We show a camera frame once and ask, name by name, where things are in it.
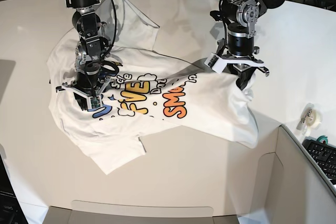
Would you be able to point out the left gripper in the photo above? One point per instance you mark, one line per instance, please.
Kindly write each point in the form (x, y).
(238, 52)

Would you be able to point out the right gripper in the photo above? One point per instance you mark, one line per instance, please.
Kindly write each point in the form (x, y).
(87, 89)

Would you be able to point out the white printed t-shirt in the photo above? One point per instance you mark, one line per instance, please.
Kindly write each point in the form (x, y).
(150, 94)

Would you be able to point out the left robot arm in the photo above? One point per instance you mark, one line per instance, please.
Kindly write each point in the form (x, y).
(242, 15)

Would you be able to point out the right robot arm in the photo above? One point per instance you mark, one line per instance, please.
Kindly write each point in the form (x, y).
(94, 46)

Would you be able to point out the clear tape roll dispenser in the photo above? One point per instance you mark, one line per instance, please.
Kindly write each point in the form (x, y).
(310, 119)

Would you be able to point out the green tape roll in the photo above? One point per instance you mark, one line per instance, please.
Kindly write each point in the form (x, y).
(323, 139)

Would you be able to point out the grey cardboard box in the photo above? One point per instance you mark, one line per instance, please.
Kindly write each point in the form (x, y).
(289, 188)

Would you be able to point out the black computer keyboard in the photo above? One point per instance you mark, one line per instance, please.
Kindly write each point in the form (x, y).
(323, 155)

